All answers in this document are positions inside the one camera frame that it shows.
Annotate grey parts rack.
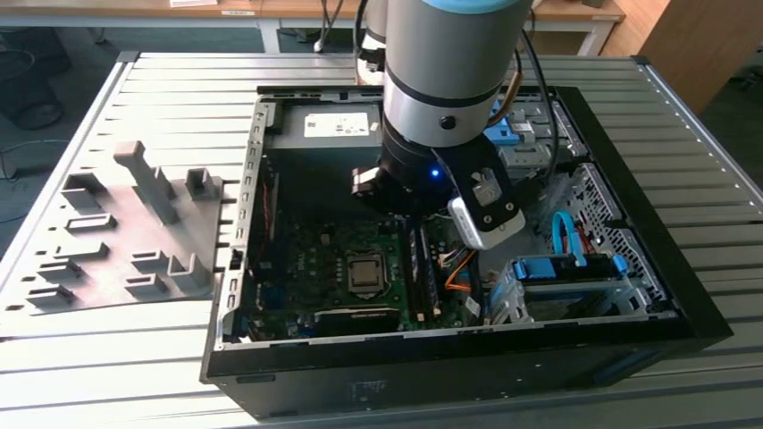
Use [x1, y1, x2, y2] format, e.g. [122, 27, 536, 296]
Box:
[0, 140, 240, 316]

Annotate grey power supply unit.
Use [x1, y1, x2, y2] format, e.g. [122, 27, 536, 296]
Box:
[264, 105, 387, 215]

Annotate light blue data cable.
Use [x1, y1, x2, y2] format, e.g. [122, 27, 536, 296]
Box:
[551, 209, 590, 268]

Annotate brown cable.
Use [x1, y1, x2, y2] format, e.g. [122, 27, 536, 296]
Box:
[487, 66, 527, 131]

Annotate small dark wrist camera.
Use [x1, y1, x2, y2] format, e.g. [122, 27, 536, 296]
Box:
[350, 166, 380, 198]

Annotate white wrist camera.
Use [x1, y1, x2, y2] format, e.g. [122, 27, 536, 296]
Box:
[446, 196, 528, 251]

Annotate low silver drive cage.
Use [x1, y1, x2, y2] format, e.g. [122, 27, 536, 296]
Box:
[483, 254, 661, 326]

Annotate black camera bracket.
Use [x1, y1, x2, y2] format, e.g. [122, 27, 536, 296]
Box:
[430, 137, 519, 232]

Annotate large blue disk carrier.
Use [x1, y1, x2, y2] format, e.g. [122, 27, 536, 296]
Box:
[482, 114, 522, 147]

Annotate black wheeled object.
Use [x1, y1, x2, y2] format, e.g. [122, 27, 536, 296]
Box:
[0, 26, 74, 131]

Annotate black open PC case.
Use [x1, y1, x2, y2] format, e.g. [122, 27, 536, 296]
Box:
[198, 84, 735, 421]

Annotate black hanging cable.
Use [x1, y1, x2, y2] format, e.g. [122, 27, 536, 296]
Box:
[312, 0, 348, 54]

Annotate orange wires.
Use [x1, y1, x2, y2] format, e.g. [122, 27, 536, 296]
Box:
[443, 249, 479, 295]

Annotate green motherboard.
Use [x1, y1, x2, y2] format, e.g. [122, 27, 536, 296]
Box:
[247, 214, 484, 341]

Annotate black cable bundle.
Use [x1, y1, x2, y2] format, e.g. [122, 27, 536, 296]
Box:
[442, 161, 580, 270]

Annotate silver CPU in socket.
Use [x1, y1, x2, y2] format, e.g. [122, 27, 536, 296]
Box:
[347, 257, 387, 290]

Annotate small blue disk carrier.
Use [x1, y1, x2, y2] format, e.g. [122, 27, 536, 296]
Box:
[511, 257, 575, 283]

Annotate wooden cabinet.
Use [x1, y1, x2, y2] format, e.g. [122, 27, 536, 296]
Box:
[641, 0, 763, 115]

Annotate black graphics card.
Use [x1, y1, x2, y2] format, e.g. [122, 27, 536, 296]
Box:
[311, 306, 402, 337]

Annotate black camera cable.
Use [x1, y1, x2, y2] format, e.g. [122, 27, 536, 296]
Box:
[516, 26, 566, 180]

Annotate tall silver drive cage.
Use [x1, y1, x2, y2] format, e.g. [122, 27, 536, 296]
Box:
[476, 96, 591, 200]

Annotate wooden desk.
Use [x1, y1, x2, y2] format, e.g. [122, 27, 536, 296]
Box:
[0, 0, 627, 57]

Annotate thin red wire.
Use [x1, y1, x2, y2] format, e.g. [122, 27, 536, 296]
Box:
[260, 178, 280, 245]

